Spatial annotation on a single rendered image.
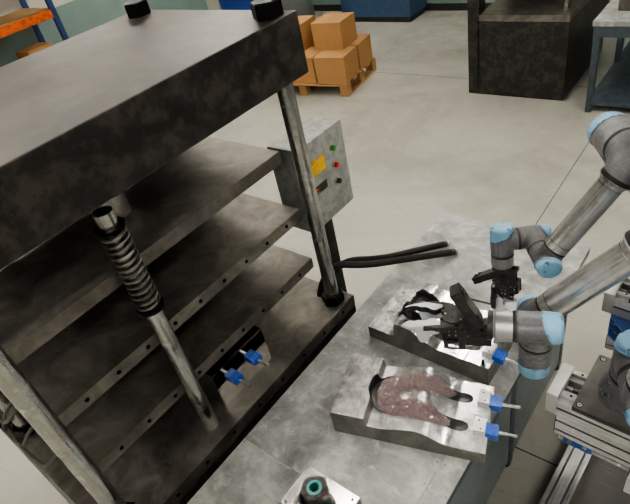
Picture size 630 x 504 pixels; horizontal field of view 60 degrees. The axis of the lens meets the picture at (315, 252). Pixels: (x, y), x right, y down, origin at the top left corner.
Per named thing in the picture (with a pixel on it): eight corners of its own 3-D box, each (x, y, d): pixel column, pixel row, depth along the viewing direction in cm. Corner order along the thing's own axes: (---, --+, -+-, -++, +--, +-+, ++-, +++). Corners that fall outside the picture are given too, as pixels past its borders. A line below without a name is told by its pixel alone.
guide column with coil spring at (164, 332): (245, 470, 222) (116, 208, 143) (236, 481, 219) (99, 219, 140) (236, 463, 225) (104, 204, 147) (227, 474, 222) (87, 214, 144)
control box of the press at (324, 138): (384, 353, 314) (346, 119, 226) (355, 390, 298) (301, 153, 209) (353, 339, 327) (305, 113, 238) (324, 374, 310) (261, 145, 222)
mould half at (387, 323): (517, 336, 205) (519, 311, 197) (488, 385, 190) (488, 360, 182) (402, 296, 234) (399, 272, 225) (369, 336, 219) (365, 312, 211)
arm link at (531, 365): (548, 349, 139) (551, 319, 133) (551, 384, 131) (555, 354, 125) (515, 347, 142) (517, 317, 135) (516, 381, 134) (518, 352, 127)
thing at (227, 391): (271, 358, 222) (261, 328, 211) (225, 406, 207) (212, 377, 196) (192, 317, 251) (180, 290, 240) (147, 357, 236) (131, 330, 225)
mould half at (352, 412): (494, 396, 187) (494, 375, 180) (484, 463, 169) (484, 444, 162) (356, 372, 206) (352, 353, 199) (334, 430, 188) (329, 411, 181)
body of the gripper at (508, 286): (513, 303, 187) (512, 273, 181) (489, 297, 192) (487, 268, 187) (521, 291, 192) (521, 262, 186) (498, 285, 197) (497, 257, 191)
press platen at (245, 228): (302, 219, 215) (299, 208, 212) (64, 428, 154) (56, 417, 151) (183, 184, 258) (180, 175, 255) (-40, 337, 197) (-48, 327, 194)
